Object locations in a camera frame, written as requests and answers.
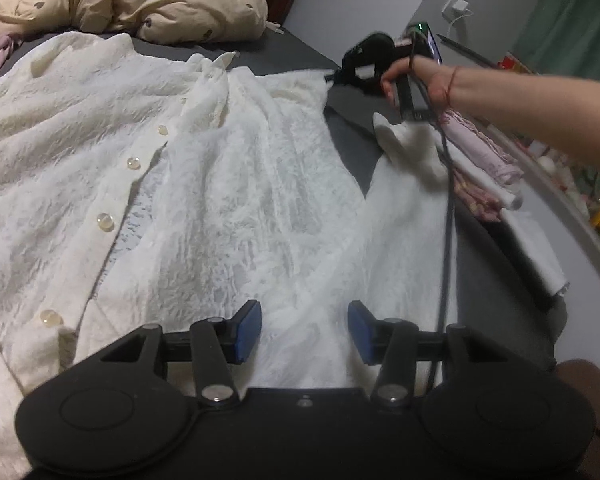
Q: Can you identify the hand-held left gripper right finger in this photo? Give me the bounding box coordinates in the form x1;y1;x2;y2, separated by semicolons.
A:
348;300;511;407

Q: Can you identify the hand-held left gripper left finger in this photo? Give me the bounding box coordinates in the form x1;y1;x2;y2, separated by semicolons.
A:
100;299;263;409

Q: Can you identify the white knit cardigan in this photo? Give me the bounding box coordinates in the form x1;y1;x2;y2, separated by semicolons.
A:
0;31;461;480

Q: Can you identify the person's right forearm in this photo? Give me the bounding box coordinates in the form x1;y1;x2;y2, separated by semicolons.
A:
447;67;600;181

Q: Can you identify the person's right hand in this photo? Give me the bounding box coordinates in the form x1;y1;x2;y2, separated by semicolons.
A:
381;56;453;109

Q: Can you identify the white folded garment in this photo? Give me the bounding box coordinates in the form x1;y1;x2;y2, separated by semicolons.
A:
455;160;523;211

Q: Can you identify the white folded cloth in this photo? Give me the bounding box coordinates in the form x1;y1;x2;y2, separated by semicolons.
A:
500;207;571;298

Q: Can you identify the green curtain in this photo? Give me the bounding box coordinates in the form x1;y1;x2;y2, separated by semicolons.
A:
510;0;600;76

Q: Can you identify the red string bracelet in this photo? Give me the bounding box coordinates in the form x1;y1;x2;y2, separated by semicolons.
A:
445;65;462;111

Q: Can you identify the black cable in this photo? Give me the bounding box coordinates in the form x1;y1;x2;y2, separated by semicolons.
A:
407;57;456;396

